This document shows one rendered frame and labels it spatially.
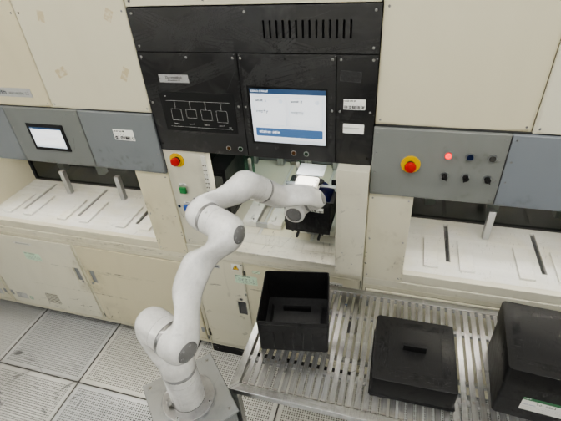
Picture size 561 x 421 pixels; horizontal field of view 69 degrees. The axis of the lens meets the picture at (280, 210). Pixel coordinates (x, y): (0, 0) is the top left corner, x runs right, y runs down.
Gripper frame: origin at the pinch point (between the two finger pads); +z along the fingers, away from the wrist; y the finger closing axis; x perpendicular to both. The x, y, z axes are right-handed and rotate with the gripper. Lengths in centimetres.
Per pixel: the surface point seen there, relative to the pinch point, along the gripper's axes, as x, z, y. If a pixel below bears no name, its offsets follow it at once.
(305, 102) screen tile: 40.5, -18.6, 2.5
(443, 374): -37, -63, 60
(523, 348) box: -21, -58, 82
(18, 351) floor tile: -125, -49, -184
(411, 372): -37, -65, 50
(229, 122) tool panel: 30.9, -18.7, -28.0
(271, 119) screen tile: 33.1, -18.6, -10.7
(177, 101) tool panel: 38, -19, -49
